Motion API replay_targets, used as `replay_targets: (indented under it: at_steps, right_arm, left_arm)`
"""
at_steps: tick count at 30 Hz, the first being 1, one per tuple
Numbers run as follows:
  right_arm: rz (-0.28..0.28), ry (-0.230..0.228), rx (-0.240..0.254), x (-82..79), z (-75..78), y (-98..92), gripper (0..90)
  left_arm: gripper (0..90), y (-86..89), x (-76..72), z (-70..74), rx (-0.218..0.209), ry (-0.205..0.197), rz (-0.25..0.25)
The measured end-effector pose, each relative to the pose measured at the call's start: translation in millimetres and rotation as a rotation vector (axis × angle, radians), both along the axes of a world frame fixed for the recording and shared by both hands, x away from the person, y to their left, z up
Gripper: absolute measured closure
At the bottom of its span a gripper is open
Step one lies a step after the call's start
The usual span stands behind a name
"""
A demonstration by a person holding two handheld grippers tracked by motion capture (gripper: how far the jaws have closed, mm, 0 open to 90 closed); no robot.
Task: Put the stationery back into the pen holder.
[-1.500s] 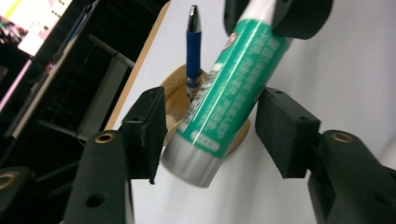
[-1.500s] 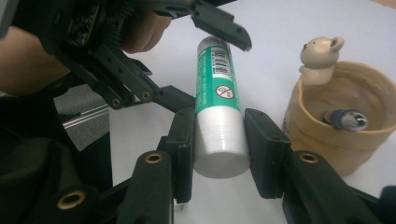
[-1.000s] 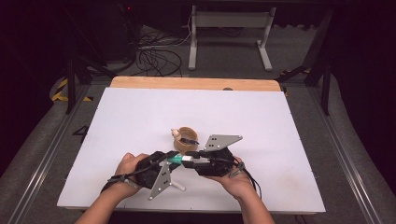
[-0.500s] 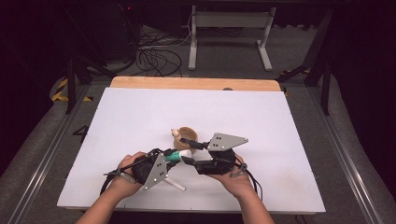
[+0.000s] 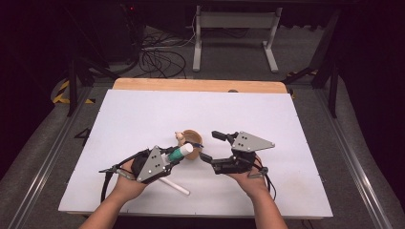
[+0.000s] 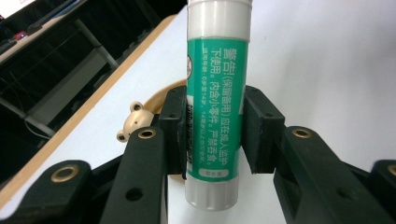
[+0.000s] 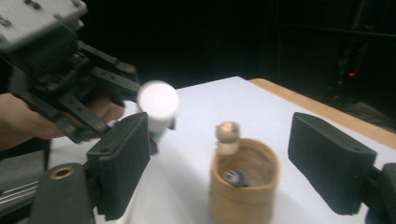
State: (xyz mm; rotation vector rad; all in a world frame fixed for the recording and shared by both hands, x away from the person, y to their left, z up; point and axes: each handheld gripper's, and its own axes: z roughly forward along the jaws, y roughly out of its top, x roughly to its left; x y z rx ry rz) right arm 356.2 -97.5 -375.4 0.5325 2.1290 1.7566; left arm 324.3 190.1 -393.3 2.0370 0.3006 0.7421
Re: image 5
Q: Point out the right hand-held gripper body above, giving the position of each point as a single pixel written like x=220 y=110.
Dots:
x=250 y=143

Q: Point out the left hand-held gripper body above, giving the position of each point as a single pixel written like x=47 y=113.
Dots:
x=153 y=165

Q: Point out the green and white glue stick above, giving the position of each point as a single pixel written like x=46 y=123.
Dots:
x=176 y=155

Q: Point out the blue pen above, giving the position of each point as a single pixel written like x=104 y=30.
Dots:
x=199 y=145

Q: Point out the white pen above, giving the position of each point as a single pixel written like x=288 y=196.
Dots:
x=178 y=188

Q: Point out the small wooden bowl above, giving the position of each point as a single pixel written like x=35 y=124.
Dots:
x=194 y=136

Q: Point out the person's left hand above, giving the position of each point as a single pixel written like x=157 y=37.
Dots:
x=127 y=186

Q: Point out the person's right hand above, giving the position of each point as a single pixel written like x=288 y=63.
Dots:
x=253 y=183

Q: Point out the white table mat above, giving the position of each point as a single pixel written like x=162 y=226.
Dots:
x=143 y=111

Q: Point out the black metal stand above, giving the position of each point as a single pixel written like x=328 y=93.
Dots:
x=333 y=95
x=72 y=89

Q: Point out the yellow and black hazard tape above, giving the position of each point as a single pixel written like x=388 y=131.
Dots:
x=63 y=86

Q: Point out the black computer tower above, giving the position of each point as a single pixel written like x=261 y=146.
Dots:
x=122 y=31

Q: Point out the metal floor rail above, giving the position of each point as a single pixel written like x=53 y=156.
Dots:
x=353 y=162
x=47 y=162

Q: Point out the metal stand frame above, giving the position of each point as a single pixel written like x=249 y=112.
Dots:
x=235 y=19

